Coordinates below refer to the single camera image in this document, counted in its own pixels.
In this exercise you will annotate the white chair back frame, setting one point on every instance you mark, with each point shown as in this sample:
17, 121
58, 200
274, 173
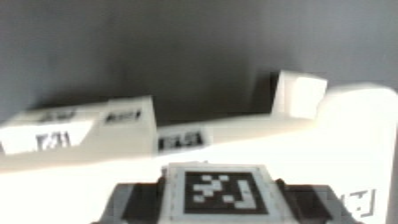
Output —
324, 151

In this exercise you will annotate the white short leg post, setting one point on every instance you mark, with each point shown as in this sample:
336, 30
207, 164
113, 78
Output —
58, 128

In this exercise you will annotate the white chair leg with tag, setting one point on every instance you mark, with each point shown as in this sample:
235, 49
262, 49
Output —
223, 194

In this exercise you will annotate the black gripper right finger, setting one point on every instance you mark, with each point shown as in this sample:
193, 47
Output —
315, 204

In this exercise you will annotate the white chair seat panel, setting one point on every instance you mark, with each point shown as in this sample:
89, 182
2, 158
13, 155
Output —
299, 94

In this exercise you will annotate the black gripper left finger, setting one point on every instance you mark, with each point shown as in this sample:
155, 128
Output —
134, 203

